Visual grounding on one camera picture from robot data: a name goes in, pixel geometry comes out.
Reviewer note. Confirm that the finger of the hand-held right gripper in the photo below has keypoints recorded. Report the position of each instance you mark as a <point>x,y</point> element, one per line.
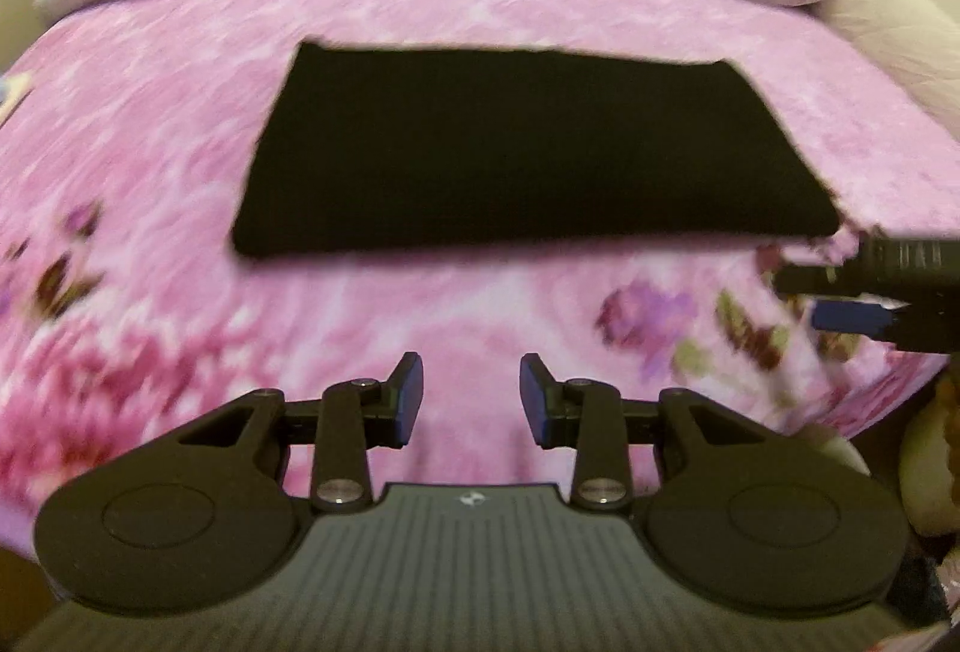
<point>862,268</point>
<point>855,316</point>

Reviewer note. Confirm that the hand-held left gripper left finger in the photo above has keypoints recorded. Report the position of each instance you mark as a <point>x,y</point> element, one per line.
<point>409,397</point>

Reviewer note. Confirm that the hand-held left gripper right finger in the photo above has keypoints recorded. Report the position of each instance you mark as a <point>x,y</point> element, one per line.
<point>534,400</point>

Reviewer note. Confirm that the black knit garment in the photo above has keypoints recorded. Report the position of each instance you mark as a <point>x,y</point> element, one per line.
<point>525,157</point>

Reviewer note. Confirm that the pink floral blanket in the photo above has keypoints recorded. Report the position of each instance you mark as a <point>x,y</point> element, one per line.
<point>450,307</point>

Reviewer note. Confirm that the white quilted pillow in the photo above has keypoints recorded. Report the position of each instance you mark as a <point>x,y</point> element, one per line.
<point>900,21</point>

